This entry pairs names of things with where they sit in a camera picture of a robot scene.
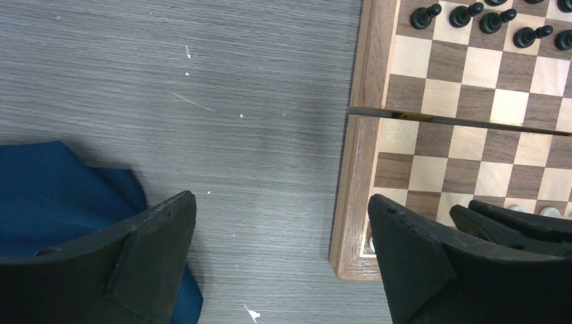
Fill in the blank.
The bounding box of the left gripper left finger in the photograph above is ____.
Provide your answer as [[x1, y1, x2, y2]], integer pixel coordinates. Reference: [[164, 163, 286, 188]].
[[1, 190, 197, 323]]

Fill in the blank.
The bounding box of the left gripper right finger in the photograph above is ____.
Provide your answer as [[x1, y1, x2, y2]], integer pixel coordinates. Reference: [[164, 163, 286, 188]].
[[368, 194, 571, 323]]

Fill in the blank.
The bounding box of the white rook chess piece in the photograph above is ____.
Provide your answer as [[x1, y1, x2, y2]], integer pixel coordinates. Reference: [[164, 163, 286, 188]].
[[368, 236, 376, 254]]

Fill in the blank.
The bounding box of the wooden chess board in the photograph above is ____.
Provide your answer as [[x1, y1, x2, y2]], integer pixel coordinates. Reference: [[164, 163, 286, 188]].
[[329, 1, 571, 281]]

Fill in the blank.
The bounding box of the dark blue cloth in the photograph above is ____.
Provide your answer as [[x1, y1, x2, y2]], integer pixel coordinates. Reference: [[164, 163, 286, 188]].
[[1, 141, 203, 323]]

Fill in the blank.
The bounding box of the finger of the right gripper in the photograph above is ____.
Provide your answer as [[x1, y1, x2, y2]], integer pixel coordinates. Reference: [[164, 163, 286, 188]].
[[468, 200, 571, 243], [449, 205, 571, 257]]

